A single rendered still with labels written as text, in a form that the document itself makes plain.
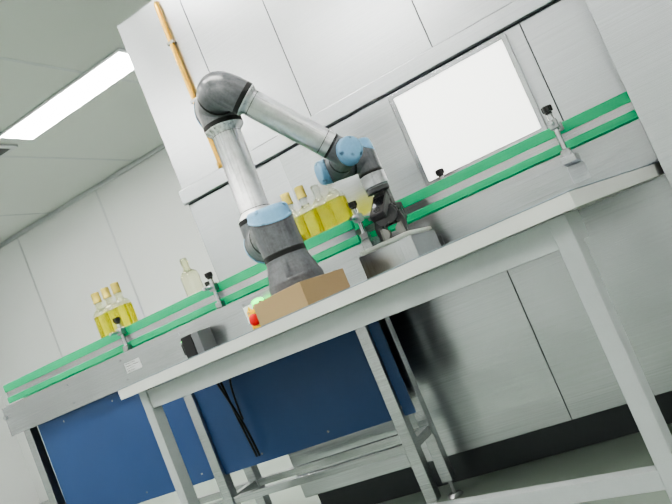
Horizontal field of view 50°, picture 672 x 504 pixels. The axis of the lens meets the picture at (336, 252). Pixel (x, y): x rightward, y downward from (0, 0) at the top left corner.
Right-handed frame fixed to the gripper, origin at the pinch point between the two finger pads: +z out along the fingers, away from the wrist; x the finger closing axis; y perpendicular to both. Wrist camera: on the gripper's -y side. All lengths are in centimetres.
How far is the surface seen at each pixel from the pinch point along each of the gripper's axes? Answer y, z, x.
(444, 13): 37, -67, -33
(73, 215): 342, -177, 415
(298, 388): 10, 28, 56
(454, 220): 15.8, -2.5, -14.1
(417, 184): 34.2, -19.7, -2.7
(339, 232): 9.0, -13.5, 19.8
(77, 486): 12, 34, 169
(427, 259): -54, 7, -23
